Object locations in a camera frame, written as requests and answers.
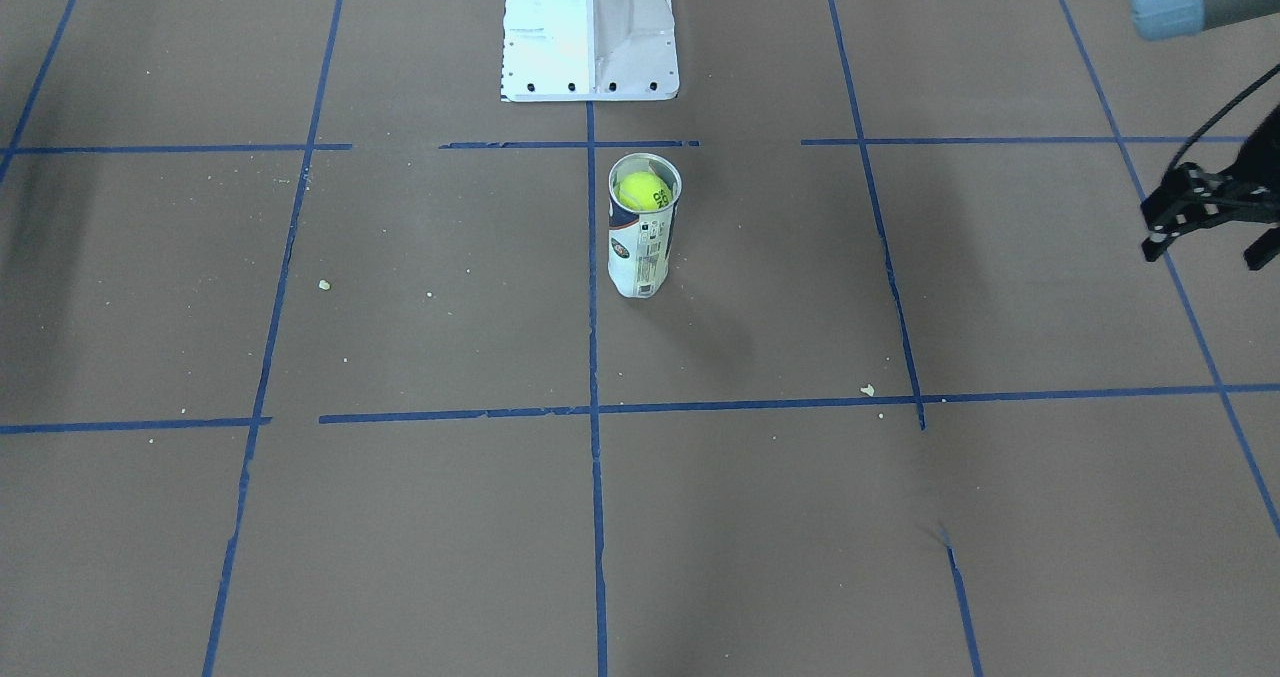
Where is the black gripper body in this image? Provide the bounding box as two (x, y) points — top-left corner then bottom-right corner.
(1167, 108), (1279, 227)

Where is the yellow tennis ball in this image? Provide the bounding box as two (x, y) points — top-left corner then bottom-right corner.
(616, 171), (672, 212)

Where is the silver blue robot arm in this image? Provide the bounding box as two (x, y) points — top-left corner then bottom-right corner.
(1130, 0), (1279, 271)

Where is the white tennis ball can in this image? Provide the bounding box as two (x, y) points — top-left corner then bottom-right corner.
(607, 154), (684, 299)

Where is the brown paper table cover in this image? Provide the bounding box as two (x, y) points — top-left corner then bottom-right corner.
(3, 0), (1277, 676)

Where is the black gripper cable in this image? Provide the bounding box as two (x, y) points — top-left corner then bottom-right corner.
(1165, 61), (1280, 173)

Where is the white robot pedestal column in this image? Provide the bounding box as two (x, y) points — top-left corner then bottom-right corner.
(500, 0), (681, 102)

